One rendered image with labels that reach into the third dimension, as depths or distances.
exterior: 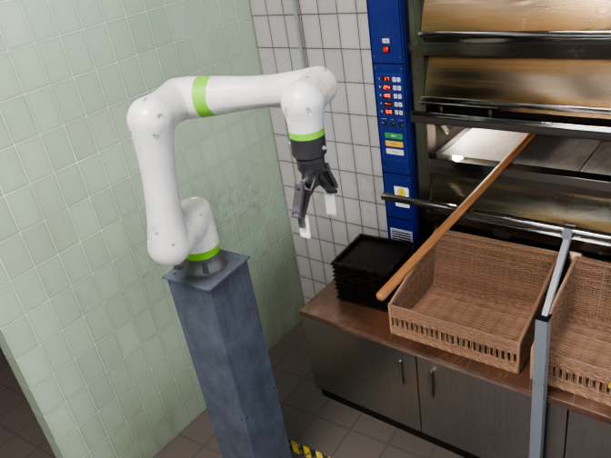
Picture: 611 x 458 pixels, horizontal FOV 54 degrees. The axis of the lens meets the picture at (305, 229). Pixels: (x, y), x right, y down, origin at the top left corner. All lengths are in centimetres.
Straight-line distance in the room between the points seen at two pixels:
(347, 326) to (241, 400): 65
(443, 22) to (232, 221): 139
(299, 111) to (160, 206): 52
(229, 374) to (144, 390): 85
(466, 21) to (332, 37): 64
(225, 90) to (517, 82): 118
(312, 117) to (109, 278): 142
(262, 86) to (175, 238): 52
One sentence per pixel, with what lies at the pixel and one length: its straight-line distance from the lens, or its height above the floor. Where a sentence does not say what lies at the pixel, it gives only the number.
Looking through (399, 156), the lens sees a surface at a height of 118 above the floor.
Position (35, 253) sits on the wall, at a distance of 245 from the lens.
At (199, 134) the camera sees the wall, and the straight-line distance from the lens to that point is 283.
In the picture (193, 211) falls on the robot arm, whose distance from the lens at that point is 193.
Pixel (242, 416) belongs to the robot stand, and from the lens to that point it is 234.
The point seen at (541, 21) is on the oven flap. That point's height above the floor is 176.
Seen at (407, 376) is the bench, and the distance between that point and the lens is 267.
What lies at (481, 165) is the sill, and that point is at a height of 118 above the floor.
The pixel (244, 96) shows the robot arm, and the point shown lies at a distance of 169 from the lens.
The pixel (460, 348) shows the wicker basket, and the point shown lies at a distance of 249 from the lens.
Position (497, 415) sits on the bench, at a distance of 257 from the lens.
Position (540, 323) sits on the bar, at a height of 94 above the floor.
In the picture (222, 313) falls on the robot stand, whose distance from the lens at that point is 206.
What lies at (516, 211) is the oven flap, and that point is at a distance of 264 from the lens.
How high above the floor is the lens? 224
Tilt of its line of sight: 28 degrees down
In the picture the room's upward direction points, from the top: 10 degrees counter-clockwise
